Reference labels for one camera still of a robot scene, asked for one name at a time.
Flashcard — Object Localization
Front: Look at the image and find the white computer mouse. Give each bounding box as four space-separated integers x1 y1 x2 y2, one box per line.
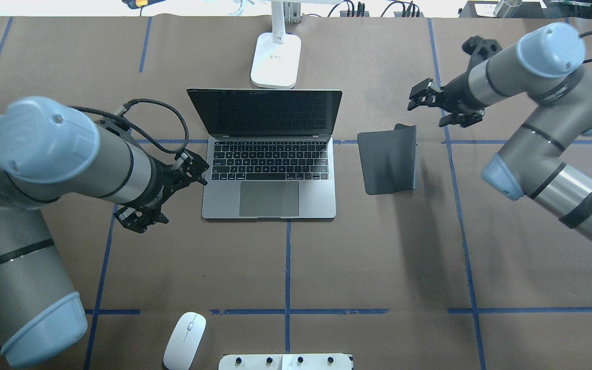
162 312 207 369

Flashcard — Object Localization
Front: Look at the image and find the black mouse pad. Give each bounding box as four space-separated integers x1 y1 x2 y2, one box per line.
357 123 417 196

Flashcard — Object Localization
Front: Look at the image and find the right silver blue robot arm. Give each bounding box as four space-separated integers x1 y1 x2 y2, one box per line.
408 23 592 241

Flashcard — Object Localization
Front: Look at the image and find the orange black connector box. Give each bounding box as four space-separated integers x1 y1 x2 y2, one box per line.
339 1 369 18

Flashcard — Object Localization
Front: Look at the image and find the white desk lamp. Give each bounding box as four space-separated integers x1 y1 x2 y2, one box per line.
250 0 338 90

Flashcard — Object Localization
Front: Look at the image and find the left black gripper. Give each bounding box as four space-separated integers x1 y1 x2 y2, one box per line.
114 150 210 233

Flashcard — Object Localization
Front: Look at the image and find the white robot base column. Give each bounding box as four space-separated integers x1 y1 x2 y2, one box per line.
218 353 354 369

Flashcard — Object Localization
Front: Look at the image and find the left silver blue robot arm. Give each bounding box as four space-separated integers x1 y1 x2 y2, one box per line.
0 96 209 368

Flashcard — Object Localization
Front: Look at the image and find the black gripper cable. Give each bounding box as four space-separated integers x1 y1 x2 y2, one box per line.
70 99 190 155

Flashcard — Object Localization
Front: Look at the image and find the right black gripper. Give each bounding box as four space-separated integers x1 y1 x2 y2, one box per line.
408 72 485 128

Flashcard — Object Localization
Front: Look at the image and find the silver metal cup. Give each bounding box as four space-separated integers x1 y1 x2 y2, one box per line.
493 0 523 19

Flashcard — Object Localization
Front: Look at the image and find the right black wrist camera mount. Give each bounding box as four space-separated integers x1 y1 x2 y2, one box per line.
462 35 503 71

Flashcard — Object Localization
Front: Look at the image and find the grey laptop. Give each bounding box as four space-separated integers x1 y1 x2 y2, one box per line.
187 87 343 219

